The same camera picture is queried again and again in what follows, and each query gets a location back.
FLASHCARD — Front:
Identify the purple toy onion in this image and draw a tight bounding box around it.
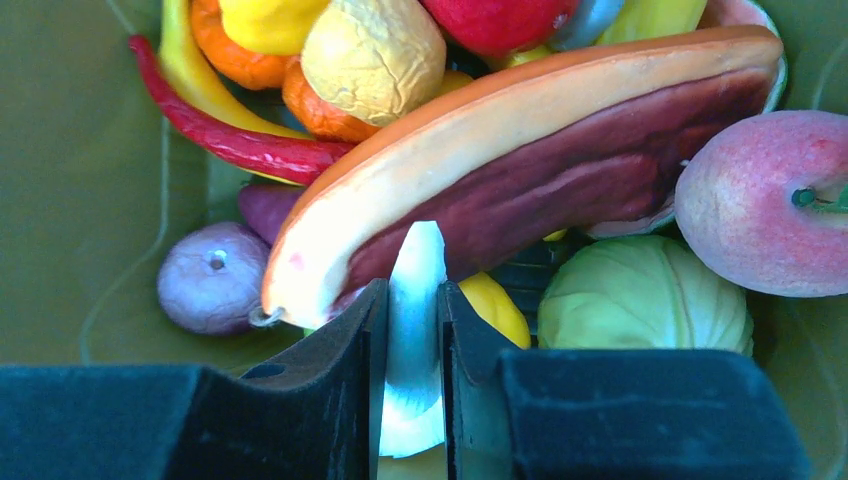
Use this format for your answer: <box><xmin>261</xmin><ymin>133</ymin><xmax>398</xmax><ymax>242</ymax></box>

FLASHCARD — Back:
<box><xmin>157</xmin><ymin>222</ymin><xmax>270</xmax><ymax>336</ymax></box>

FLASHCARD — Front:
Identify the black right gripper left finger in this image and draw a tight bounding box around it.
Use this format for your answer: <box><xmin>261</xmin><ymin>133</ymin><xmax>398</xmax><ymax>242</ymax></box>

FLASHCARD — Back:
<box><xmin>1</xmin><ymin>280</ymin><xmax>387</xmax><ymax>479</ymax></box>

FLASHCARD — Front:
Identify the red toy chili pepper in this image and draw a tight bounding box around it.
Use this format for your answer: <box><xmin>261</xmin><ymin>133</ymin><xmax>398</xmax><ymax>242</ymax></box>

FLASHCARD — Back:
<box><xmin>128</xmin><ymin>35</ymin><xmax>353</xmax><ymax>185</ymax></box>

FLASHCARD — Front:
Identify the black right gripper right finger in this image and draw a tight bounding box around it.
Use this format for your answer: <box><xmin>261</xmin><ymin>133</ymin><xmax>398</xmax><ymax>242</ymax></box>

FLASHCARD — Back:
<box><xmin>438</xmin><ymin>282</ymin><xmax>811</xmax><ymax>479</ymax></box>

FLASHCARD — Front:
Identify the green toy cabbage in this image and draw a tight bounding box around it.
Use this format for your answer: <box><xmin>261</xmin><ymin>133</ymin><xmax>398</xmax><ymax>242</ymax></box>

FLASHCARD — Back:
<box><xmin>537</xmin><ymin>235</ymin><xmax>754</xmax><ymax>356</ymax></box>

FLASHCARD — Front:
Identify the orange toy tangerine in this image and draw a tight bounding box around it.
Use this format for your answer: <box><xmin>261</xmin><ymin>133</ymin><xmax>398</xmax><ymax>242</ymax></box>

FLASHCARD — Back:
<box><xmin>189</xmin><ymin>0</ymin><xmax>289</xmax><ymax>91</ymax></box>
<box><xmin>282</xmin><ymin>56</ymin><xmax>380</xmax><ymax>144</ymax></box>

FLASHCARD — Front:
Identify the yellow toy banana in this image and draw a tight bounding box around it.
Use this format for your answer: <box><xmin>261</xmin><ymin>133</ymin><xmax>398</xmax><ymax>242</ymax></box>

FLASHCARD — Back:
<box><xmin>157</xmin><ymin>0</ymin><xmax>313</xmax><ymax>187</ymax></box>

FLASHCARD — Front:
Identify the yellow toy bell pepper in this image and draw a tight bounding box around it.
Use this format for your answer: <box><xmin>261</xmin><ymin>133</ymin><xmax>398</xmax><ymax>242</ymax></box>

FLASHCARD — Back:
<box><xmin>219</xmin><ymin>0</ymin><xmax>329</xmax><ymax>56</ymax></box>

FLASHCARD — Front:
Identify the yellow toy lemon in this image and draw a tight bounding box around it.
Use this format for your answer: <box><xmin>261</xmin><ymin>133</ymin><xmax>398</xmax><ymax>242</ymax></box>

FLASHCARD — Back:
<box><xmin>301</xmin><ymin>1</ymin><xmax>447</xmax><ymax>127</ymax></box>

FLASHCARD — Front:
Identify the red toy pomegranate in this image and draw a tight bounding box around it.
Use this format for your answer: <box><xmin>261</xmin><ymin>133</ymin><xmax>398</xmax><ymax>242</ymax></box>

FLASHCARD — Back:
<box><xmin>422</xmin><ymin>0</ymin><xmax>580</xmax><ymax>57</ymax></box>

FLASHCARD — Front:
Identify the orange toy papaya slice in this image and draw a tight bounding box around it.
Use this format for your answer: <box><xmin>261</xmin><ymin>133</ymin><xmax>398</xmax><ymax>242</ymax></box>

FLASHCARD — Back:
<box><xmin>261</xmin><ymin>25</ymin><xmax>783</xmax><ymax>329</ymax></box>

